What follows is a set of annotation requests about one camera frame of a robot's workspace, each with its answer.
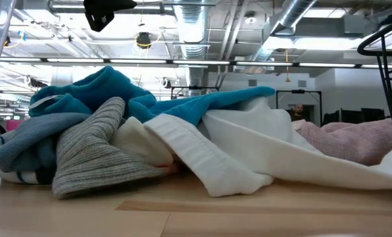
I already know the black computer monitor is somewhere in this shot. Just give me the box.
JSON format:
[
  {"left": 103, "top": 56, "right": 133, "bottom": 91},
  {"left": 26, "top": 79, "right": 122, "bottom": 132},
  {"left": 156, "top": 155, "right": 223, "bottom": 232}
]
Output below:
[
  {"left": 323, "top": 110, "right": 340, "bottom": 126},
  {"left": 341, "top": 109, "right": 362, "bottom": 124},
  {"left": 362, "top": 107, "right": 386, "bottom": 123}
]

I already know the silver slanted air duct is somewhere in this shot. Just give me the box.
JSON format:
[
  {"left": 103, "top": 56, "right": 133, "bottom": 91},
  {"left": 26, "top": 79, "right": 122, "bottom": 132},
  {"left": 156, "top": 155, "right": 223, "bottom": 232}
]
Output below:
[{"left": 251, "top": 0, "right": 317, "bottom": 63}]

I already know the tall black metal frame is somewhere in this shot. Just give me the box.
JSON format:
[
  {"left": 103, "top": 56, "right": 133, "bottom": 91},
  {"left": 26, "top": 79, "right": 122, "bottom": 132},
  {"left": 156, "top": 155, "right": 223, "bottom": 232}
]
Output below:
[{"left": 276, "top": 88, "right": 323, "bottom": 128}]

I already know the grey striped knit cloth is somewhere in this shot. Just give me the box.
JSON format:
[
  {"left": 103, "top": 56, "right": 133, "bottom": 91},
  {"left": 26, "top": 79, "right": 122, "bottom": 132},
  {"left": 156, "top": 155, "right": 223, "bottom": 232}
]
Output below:
[{"left": 52, "top": 97, "right": 170, "bottom": 200}]

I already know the long ceiling light strip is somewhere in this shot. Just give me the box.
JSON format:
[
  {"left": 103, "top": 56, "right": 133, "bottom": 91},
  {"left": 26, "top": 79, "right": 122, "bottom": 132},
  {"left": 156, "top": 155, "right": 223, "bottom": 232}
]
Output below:
[{"left": 0, "top": 57, "right": 392, "bottom": 69}]

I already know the blue fleece towel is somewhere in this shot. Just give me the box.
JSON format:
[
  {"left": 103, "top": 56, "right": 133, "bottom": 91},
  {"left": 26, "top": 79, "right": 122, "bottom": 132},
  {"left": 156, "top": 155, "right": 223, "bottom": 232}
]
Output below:
[{"left": 28, "top": 65, "right": 276, "bottom": 126}]

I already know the low black metal frame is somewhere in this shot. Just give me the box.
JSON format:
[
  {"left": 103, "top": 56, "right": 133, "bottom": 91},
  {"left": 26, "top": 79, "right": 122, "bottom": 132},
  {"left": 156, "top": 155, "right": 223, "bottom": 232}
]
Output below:
[{"left": 170, "top": 85, "right": 220, "bottom": 99}]

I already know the pink box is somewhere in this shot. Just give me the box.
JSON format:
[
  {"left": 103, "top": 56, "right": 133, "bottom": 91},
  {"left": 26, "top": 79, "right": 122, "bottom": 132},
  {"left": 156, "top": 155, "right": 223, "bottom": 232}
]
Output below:
[{"left": 5, "top": 120, "right": 23, "bottom": 132}]

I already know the black wire basket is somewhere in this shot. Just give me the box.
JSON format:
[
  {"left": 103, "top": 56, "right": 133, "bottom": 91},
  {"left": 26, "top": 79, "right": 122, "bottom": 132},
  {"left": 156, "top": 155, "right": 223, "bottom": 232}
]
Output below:
[{"left": 356, "top": 16, "right": 392, "bottom": 145}]

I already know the grey-blue knit cloth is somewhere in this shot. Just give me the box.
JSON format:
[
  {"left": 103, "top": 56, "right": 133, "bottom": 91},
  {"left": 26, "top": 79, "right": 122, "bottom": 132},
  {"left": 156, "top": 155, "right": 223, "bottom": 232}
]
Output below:
[{"left": 0, "top": 112, "right": 91, "bottom": 172}]

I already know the black ceiling device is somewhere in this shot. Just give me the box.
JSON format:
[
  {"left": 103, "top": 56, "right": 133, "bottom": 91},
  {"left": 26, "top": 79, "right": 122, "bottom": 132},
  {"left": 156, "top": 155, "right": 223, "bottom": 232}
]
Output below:
[{"left": 135, "top": 32, "right": 153, "bottom": 49}]

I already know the cream white knit cloth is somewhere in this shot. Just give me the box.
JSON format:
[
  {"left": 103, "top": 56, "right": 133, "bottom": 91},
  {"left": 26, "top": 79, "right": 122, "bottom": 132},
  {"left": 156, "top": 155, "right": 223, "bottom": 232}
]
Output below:
[{"left": 109, "top": 116, "right": 174, "bottom": 169}]

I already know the pink knit cloth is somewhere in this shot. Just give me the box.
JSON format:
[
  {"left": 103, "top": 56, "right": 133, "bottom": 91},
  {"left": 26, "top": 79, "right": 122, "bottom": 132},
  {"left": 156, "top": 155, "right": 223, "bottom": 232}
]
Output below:
[{"left": 291, "top": 117, "right": 392, "bottom": 167}]

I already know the large white cloth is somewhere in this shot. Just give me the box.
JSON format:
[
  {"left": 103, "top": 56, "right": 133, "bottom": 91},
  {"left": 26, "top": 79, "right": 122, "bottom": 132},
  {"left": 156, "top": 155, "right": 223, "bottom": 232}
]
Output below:
[{"left": 201, "top": 97, "right": 392, "bottom": 190}]

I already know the silver spiral air duct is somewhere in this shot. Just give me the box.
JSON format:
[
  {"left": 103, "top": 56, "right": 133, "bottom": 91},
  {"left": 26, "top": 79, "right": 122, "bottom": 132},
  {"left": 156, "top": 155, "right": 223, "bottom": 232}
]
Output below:
[{"left": 172, "top": 0, "right": 212, "bottom": 96}]

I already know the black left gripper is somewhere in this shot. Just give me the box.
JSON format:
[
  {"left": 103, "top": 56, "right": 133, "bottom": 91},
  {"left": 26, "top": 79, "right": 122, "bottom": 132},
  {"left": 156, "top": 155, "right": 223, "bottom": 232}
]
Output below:
[{"left": 83, "top": 0, "right": 137, "bottom": 33}]

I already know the person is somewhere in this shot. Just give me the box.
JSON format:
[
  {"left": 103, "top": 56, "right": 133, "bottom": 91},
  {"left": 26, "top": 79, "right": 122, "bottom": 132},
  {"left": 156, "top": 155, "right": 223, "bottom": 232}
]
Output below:
[{"left": 289, "top": 104, "right": 305, "bottom": 122}]

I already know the yellow hanging cord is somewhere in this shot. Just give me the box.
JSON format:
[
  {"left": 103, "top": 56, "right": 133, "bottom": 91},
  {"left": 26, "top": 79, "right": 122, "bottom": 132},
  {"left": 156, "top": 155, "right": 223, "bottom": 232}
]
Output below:
[{"left": 284, "top": 49, "right": 291, "bottom": 83}]

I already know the white cloth with navy stripes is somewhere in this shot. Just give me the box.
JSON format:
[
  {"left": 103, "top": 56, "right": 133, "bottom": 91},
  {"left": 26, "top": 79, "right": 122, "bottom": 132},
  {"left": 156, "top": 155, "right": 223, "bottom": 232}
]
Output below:
[{"left": 0, "top": 130, "right": 55, "bottom": 185}]

